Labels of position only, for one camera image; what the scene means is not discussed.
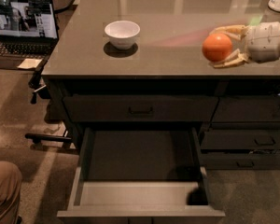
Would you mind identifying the white paper note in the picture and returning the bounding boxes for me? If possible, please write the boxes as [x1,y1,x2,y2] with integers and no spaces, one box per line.
[18,59,41,69]

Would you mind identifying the black chair base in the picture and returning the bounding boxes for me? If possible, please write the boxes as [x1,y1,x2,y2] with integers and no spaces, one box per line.
[24,60,72,146]

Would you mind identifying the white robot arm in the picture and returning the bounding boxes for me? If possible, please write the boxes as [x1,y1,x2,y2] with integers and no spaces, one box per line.
[208,21,280,68]

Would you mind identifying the orange fruit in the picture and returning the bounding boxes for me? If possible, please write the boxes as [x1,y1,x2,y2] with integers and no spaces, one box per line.
[202,34,232,63]

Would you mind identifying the white ceramic bowl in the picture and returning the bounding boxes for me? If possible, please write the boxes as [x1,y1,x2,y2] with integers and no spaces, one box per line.
[105,21,140,49]

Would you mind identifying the open black laptop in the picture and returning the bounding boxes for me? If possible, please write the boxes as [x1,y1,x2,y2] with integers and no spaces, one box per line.
[0,0,59,58]

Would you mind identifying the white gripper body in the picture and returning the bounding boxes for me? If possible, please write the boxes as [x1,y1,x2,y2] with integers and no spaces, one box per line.
[245,21,280,63]

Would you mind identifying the dark top left drawer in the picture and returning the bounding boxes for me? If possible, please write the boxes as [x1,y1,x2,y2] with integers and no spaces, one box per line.
[63,95,217,122]

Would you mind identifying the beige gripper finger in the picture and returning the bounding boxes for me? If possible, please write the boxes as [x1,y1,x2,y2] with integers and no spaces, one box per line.
[210,25,249,41]
[210,49,249,68]

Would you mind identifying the grey counter cabinet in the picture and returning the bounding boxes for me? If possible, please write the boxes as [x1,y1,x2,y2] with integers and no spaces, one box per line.
[43,0,280,224]

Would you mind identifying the dark top right drawer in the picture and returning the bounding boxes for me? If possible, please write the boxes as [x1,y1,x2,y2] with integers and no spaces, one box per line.
[212,96,280,123]

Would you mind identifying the open grey middle drawer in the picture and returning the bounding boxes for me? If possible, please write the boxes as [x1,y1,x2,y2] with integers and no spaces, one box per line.
[57,129,225,224]

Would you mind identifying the dark bottom right drawer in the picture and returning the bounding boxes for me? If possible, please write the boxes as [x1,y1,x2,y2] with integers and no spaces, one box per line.
[201,153,280,170]

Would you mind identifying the dark middle right drawer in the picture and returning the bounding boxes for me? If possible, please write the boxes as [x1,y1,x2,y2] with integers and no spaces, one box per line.
[201,130,280,150]

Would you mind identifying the dark drawer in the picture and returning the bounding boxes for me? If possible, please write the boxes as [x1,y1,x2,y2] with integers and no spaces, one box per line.
[201,130,280,150]
[201,153,280,170]
[63,95,217,122]
[212,96,280,123]

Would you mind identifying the person leg tan trousers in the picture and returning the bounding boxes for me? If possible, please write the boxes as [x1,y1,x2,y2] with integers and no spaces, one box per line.
[0,161,22,224]

